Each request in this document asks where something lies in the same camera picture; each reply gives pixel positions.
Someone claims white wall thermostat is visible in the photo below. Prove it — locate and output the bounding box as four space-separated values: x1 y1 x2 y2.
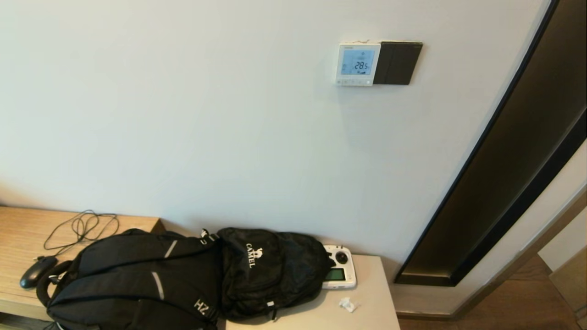
336 42 382 87

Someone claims black Camel logo backpack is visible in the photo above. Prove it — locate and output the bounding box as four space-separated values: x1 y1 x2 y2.
216 227 335 320

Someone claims white remote controller with screen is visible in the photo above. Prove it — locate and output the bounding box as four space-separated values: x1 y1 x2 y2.
322 244 358 290

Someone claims large black grey-striped backpack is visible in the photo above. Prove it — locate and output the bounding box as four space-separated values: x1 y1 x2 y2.
36 228 225 330

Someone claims black computer mouse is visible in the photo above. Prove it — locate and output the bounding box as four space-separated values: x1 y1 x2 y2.
19 255 58 289

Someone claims light wooden desk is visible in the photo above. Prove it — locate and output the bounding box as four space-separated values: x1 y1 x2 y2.
0 205 166 321

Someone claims black wall switch panel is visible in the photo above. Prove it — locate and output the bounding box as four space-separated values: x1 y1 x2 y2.
373 41 423 86

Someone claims black mouse cable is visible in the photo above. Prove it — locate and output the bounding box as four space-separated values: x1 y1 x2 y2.
37 209 120 262

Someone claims beige door frame trim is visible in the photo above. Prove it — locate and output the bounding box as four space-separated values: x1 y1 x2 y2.
397 142 587 321

